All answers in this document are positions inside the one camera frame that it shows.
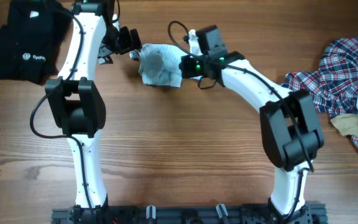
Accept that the light blue striped shirt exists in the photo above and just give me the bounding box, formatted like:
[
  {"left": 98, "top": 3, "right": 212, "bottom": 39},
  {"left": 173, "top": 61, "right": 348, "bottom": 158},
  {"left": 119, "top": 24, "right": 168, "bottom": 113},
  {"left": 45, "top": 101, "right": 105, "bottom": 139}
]
[{"left": 130, "top": 44, "right": 186, "bottom": 88}]

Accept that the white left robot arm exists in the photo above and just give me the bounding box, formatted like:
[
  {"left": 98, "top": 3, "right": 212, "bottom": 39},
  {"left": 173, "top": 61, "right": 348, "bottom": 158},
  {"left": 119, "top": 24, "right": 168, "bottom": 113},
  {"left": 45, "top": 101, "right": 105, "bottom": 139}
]
[{"left": 45, "top": 1, "right": 142, "bottom": 210}]

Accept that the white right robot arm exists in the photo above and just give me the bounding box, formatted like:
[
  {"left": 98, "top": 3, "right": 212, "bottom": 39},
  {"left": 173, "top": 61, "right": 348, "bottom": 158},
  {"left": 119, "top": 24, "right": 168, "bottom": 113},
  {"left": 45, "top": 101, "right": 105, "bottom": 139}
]
[{"left": 180, "top": 25, "right": 324, "bottom": 223}]

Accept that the black folded polo shirt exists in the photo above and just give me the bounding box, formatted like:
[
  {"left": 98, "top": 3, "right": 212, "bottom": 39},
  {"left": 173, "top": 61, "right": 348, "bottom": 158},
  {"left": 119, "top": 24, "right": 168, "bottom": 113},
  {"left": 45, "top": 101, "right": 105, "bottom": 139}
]
[{"left": 0, "top": 0, "right": 72, "bottom": 85}]

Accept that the red blue plaid shirt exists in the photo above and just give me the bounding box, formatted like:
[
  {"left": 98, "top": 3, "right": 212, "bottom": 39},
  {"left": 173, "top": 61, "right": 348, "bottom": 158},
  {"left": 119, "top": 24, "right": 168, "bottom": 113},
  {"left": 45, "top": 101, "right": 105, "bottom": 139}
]
[{"left": 281, "top": 37, "right": 358, "bottom": 152}]

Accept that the beige cloth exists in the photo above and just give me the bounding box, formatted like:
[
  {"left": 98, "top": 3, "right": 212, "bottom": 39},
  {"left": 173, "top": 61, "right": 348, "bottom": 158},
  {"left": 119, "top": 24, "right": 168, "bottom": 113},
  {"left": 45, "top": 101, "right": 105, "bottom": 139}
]
[{"left": 330, "top": 114, "right": 358, "bottom": 137}]

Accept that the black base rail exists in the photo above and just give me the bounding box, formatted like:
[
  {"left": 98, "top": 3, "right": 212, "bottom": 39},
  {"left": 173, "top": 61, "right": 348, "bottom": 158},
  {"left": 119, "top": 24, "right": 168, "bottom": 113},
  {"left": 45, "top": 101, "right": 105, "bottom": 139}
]
[{"left": 50, "top": 203, "right": 328, "bottom": 224}]

